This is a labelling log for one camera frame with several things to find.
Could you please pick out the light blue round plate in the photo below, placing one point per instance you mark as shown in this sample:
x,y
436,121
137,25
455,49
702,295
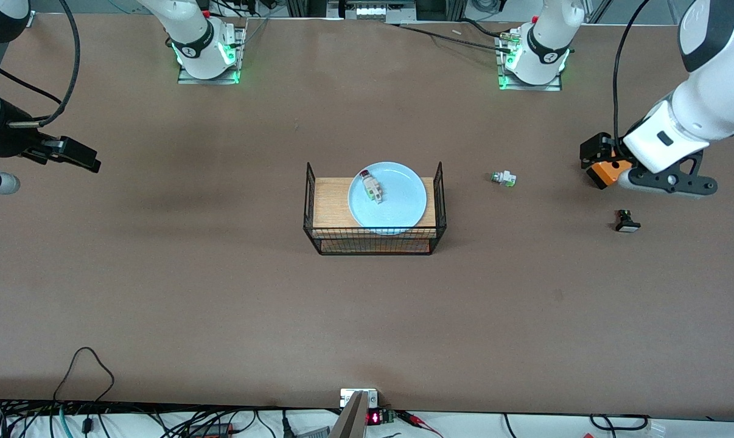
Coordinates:
x,y
403,204

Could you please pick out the red clip test lead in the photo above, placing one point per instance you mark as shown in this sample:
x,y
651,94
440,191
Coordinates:
x,y
412,417

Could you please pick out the white light bar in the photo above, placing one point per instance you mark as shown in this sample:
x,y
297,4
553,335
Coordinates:
x,y
382,11

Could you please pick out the green push button switch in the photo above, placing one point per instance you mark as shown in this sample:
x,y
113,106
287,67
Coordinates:
x,y
504,179

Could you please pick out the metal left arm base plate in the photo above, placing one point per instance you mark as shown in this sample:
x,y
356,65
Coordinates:
x,y
528,87

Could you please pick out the red push button switch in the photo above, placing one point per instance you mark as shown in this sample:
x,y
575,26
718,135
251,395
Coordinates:
x,y
372,187

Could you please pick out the black square push button switch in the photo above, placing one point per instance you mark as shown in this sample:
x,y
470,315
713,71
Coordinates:
x,y
627,225

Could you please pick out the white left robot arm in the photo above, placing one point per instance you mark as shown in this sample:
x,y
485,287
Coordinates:
x,y
708,109

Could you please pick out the black orange power adapter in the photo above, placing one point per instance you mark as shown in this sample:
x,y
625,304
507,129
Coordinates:
x,y
212,430

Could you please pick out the black orange left gripper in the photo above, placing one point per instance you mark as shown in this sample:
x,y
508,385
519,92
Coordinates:
x,y
597,149

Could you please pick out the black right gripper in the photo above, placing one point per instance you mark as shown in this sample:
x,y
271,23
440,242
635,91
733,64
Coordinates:
x,y
6,139

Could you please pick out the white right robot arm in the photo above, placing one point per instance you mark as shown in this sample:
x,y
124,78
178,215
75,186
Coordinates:
x,y
209,64

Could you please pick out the circuit board red display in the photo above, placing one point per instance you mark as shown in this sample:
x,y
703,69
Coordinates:
x,y
374,418

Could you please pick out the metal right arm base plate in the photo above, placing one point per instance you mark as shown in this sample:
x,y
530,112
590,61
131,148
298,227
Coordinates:
x,y
187,78

